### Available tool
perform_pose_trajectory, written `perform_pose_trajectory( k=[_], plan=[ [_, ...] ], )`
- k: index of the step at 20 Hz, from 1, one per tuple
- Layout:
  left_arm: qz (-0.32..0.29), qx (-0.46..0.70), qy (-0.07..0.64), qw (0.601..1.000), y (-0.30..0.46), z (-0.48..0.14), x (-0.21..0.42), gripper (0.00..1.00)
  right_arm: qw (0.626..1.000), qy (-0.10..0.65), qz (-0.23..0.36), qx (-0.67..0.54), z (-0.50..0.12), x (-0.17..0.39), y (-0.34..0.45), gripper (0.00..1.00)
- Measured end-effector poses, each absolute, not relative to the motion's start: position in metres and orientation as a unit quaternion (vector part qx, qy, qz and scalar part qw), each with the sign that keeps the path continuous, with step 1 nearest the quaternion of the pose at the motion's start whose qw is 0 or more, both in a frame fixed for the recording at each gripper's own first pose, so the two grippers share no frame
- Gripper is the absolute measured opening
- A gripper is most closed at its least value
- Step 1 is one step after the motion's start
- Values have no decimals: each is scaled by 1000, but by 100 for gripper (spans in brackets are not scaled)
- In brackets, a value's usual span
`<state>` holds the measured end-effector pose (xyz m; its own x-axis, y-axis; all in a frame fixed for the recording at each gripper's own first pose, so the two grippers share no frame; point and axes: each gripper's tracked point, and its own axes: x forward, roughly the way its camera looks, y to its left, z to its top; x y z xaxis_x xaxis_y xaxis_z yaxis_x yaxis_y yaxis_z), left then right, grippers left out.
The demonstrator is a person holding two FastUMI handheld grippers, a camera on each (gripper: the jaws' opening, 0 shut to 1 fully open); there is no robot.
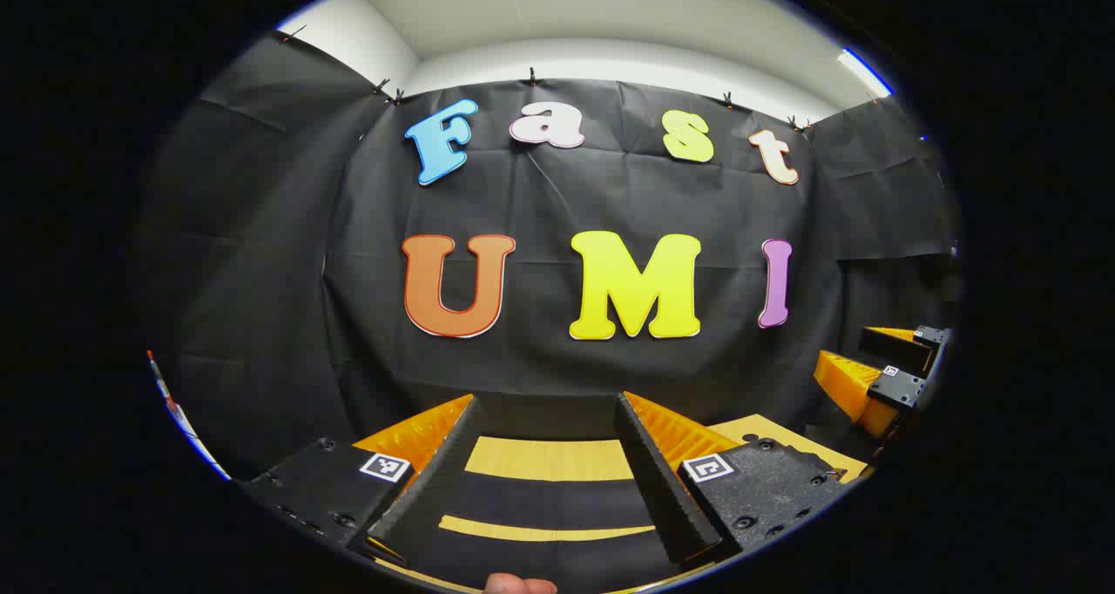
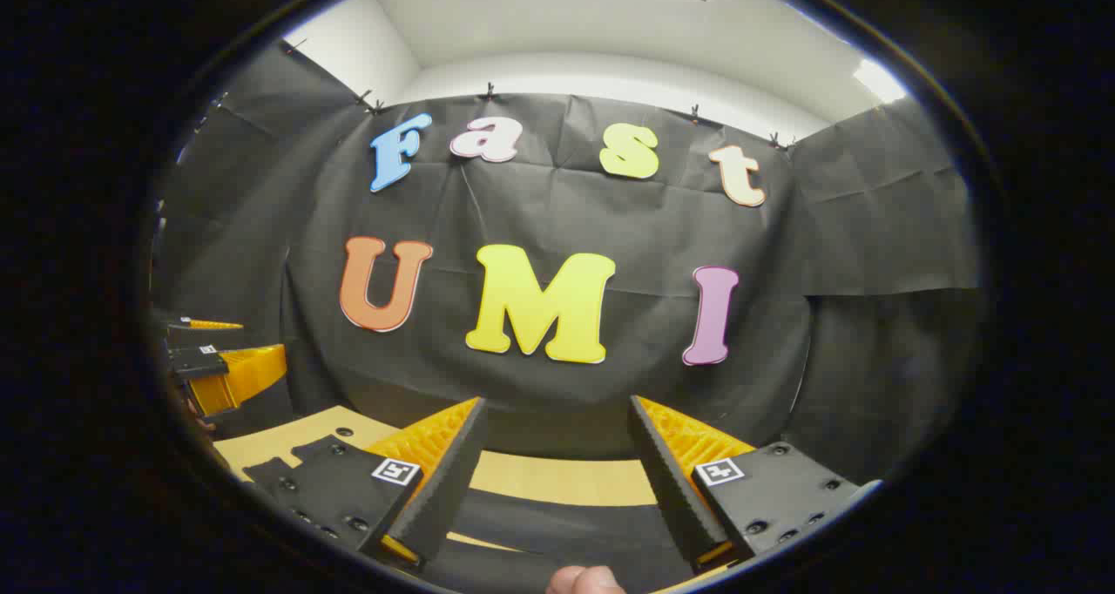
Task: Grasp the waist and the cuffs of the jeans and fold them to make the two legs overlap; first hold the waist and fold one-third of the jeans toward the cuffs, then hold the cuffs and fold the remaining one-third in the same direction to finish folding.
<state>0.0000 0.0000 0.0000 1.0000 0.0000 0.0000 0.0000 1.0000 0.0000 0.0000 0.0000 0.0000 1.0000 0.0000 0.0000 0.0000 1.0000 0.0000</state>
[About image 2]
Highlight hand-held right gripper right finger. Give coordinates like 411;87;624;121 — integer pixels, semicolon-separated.
627;394;882;576

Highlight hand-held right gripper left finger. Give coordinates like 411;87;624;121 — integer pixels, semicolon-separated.
260;395;489;573

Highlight dark blue jeans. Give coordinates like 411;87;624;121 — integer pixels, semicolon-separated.
244;457;706;593

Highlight white ceiling light panel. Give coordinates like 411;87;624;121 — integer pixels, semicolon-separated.
852;58;909;105

